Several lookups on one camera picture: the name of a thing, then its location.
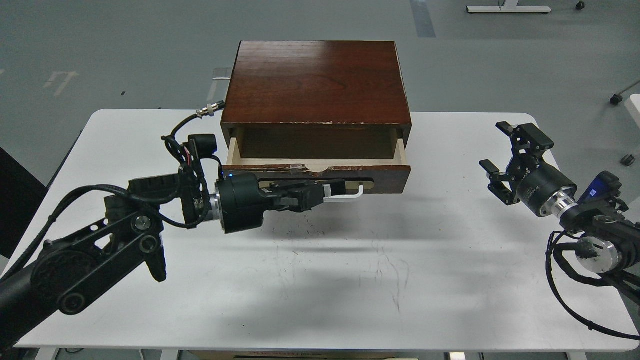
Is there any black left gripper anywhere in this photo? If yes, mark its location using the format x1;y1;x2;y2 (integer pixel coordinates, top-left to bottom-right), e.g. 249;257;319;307
215;173;346;234

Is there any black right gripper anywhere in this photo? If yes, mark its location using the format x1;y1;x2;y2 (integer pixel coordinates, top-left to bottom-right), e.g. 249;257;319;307
478;121;578;217

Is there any wooden drawer with white handle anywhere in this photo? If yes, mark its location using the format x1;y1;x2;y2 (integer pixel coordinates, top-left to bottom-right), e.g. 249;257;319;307
222;137;412;202

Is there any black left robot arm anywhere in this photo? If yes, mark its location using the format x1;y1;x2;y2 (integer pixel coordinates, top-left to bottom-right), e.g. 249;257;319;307
0;101;347;351

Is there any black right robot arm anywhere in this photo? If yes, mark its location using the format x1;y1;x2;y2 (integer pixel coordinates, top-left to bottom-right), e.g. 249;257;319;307
479;121;640;340

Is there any dark wooden drawer cabinet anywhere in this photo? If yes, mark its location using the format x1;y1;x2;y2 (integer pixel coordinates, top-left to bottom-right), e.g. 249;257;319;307
221;40;412;142

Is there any black chair caster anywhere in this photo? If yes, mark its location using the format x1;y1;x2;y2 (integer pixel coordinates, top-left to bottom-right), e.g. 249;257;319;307
609;79;640;106

